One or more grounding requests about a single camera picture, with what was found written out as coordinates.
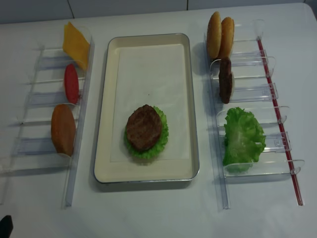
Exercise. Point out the brown meat patty thin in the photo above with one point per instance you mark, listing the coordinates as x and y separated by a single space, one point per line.
144 128

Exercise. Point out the green lettuce leaf on tray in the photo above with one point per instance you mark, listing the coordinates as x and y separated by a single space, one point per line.
157 148

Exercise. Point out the dark brown meat patty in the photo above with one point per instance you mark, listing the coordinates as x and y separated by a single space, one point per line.
225 80

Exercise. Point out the green lettuce leaf in rack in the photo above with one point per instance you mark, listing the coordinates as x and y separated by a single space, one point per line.
244 140

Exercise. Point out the red tomato slice in rack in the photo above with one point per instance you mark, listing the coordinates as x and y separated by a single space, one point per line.
71 84

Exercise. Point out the yellow cheese slice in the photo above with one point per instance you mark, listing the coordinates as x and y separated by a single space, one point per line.
75 45

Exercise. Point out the white paper tray liner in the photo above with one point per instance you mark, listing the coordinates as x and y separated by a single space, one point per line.
153 75

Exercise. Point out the cream metal baking tray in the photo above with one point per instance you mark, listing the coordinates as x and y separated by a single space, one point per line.
134 170

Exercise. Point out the brown bun half left rack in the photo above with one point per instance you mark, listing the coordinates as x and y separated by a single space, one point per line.
63 129

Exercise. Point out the clear acrylic right rack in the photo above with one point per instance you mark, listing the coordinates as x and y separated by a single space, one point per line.
254 91

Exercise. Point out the clear acrylic rack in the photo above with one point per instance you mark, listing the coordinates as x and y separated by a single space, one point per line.
254 91
32 66

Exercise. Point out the golden bun half front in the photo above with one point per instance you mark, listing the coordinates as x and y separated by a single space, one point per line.
214 35

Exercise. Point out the golden bun half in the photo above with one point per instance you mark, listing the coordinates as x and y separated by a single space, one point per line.
214 35
227 37

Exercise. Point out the golden bun half rear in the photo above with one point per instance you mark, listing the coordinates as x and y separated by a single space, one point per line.
227 37

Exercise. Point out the clear acrylic left rack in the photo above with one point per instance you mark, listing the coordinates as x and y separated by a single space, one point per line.
32 66

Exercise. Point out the black object at corner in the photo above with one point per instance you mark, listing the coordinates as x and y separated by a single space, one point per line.
6 226

